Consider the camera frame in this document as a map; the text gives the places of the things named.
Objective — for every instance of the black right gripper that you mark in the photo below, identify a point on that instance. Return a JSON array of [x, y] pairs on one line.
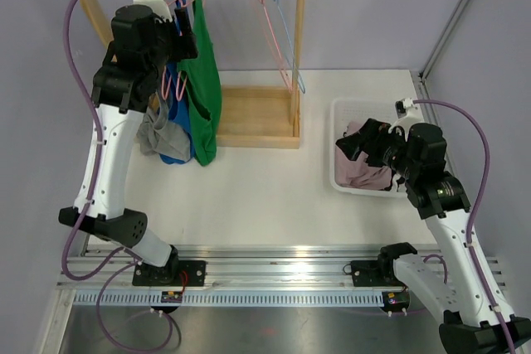
[[377, 133]]

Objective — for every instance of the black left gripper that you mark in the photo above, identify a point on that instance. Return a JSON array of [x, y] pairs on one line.
[[185, 44]]

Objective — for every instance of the mauve pink tank top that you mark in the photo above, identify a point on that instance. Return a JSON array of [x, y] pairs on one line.
[[358, 175]]

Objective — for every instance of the black white striped tank top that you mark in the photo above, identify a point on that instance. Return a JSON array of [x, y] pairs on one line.
[[397, 184]]

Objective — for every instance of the green tank top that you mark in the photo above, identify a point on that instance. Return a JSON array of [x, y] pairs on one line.
[[203, 89]]

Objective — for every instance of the light blue wire hanger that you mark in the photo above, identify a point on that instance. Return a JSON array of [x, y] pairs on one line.
[[289, 52]]

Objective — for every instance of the blue tank top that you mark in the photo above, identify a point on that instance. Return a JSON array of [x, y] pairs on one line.
[[178, 111]]

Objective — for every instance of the pink wire hanger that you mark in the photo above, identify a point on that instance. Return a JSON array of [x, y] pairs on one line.
[[272, 42]]

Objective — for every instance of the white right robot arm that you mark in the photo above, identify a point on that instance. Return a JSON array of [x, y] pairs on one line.
[[473, 314]]

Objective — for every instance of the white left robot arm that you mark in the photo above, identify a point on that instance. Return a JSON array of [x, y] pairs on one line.
[[119, 98]]

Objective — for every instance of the grey tank top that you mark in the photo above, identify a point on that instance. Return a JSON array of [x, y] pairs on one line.
[[158, 135]]

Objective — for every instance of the white perforated plastic basket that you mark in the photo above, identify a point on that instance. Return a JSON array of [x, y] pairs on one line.
[[346, 110]]

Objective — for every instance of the wooden clothes rack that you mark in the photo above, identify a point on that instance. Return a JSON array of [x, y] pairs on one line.
[[263, 116]]

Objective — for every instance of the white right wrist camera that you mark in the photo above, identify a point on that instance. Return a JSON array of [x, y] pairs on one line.
[[408, 114]]

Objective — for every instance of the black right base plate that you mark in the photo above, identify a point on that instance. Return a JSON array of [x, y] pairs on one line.
[[372, 273]]

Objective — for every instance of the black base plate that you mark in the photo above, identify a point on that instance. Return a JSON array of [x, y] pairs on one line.
[[184, 271], [372, 273]]

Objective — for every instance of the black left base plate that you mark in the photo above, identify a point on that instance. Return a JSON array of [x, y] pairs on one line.
[[184, 271]]

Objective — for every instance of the aluminium mounting rail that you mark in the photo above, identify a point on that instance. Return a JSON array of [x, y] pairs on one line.
[[284, 268]]

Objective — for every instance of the white slotted cable duct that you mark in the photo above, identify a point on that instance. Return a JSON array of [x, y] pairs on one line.
[[240, 299]]

